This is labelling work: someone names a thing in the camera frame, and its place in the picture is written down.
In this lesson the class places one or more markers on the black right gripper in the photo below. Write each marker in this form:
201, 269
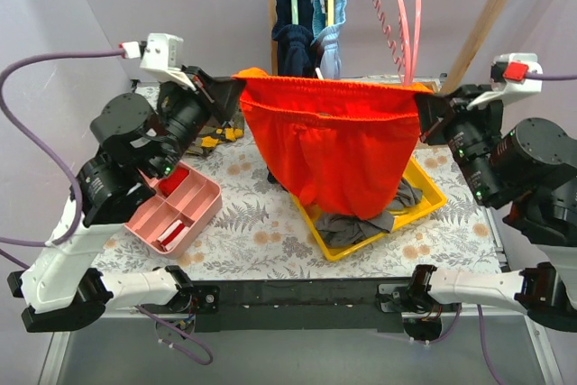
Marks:
441, 116

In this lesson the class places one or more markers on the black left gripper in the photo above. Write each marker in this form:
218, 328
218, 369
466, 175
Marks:
206, 95

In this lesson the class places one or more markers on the orange shorts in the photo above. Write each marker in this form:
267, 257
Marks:
341, 145

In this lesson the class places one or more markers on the pink wavy hanger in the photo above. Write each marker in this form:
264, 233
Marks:
387, 20

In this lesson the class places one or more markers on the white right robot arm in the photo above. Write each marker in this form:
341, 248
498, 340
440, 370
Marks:
532, 170

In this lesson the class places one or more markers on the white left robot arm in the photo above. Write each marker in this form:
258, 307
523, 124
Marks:
137, 141

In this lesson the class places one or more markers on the camouflage shorts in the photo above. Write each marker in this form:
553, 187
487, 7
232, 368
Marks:
211, 136

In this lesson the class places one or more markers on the navy blue shorts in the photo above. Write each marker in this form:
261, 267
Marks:
295, 57

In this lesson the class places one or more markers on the light blue shorts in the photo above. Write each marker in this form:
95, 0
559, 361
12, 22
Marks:
326, 40

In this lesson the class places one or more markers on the grey shorts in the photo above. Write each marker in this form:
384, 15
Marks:
338, 231

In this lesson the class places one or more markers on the yellow plastic tray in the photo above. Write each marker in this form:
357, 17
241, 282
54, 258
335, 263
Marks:
433, 199

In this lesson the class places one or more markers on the red block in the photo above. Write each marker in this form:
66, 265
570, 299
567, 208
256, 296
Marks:
168, 185

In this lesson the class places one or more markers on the pink divided organizer tray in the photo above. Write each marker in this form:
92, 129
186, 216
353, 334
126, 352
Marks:
195, 201

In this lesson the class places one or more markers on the red white striped item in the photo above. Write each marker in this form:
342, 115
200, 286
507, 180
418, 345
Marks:
171, 236

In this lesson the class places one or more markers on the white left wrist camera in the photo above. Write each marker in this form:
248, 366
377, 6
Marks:
160, 57

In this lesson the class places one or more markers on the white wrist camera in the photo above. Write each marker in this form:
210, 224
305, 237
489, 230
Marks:
160, 57
509, 81

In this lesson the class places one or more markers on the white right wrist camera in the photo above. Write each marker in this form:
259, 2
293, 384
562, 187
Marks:
509, 81

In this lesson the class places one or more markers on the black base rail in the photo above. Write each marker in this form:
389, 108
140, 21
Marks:
325, 304

